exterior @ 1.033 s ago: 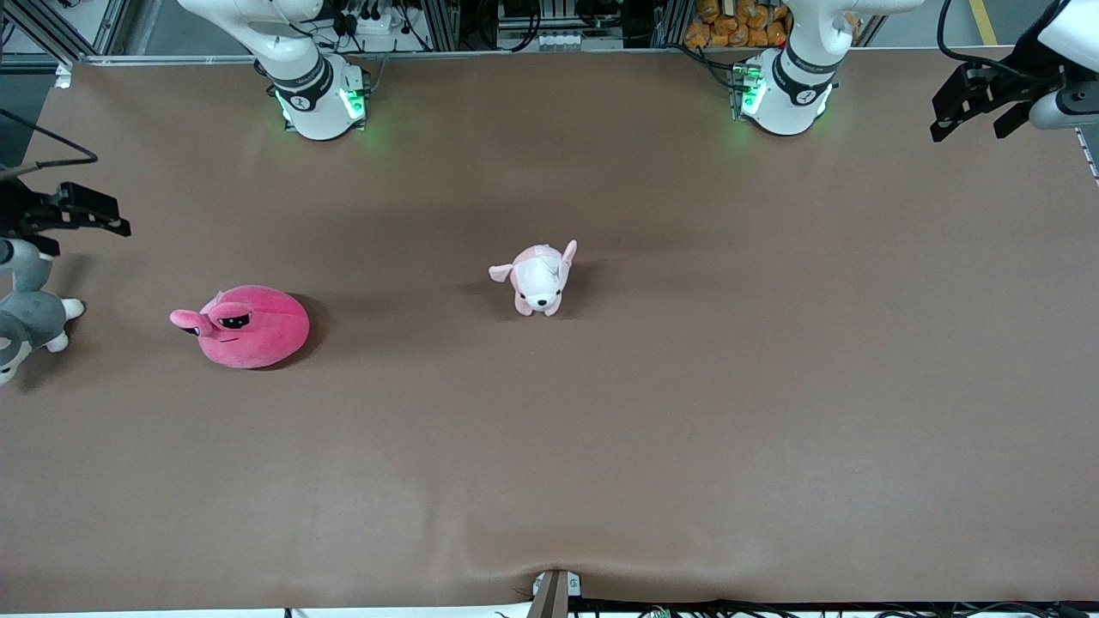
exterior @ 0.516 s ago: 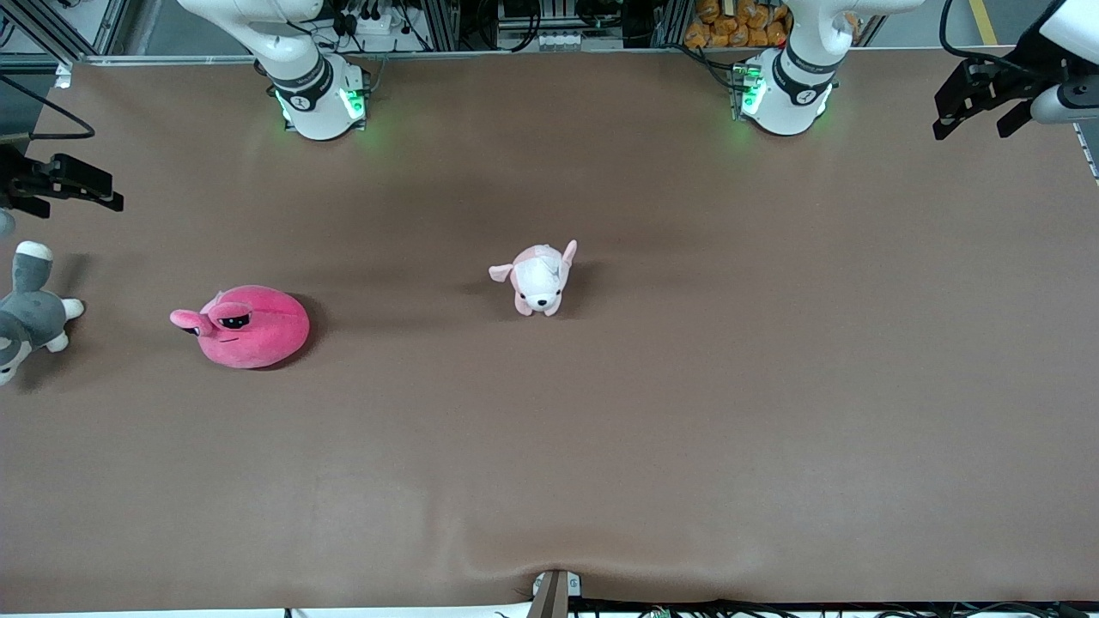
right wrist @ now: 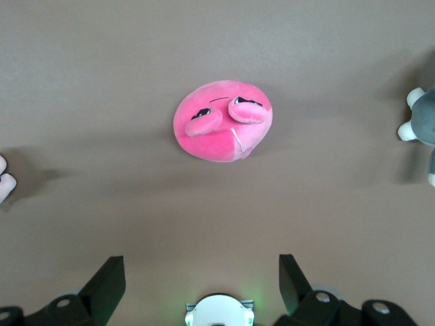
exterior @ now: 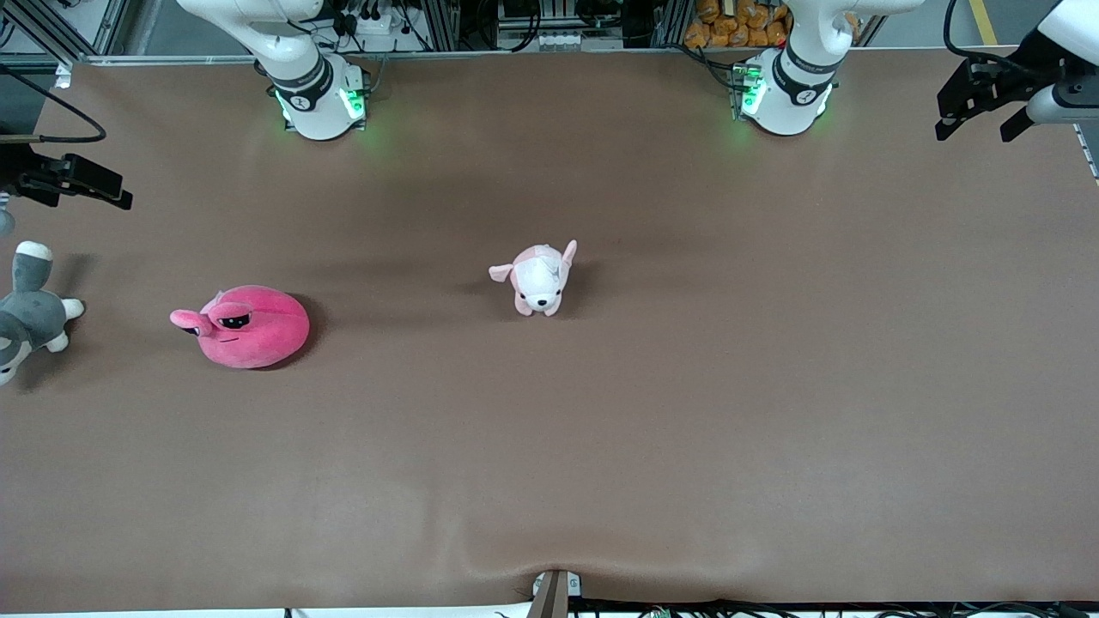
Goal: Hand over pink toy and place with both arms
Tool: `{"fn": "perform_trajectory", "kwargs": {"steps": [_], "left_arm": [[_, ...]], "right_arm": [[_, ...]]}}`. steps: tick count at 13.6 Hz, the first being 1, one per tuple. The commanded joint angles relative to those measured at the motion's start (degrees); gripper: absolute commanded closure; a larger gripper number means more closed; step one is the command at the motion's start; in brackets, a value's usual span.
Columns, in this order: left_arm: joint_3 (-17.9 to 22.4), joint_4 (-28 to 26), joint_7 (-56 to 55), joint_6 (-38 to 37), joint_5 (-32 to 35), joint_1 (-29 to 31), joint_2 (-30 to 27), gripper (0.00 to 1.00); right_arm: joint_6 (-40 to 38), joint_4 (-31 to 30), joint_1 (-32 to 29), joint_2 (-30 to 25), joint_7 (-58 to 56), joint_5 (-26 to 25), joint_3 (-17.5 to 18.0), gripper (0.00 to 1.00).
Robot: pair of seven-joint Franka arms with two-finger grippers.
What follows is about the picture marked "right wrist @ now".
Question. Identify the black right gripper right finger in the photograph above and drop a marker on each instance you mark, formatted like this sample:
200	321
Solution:
295	292

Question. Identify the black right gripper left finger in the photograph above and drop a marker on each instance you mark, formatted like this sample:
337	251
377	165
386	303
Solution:
102	292

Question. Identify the round pink plush toy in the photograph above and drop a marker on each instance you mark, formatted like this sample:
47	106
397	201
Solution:
210	146

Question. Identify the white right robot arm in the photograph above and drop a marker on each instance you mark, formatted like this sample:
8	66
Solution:
217	312

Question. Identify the white pink plush dog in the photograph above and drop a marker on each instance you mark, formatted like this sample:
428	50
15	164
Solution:
5	183

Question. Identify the brown table cover sheet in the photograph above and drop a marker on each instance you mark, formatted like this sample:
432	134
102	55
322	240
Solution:
102	85

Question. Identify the grey white plush husky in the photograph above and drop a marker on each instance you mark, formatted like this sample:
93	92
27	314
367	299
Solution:
425	115

